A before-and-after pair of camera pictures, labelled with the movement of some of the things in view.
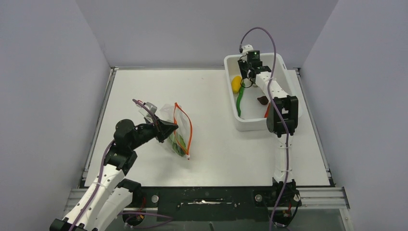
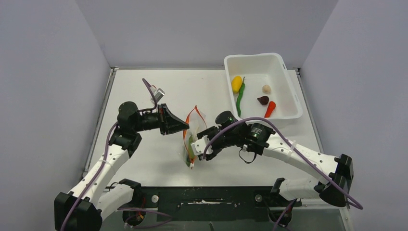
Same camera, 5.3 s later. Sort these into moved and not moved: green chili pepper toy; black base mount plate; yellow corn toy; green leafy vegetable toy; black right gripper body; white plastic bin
Moved: green leafy vegetable toy; black right gripper body
Not moved: white plastic bin; black base mount plate; yellow corn toy; green chili pepper toy
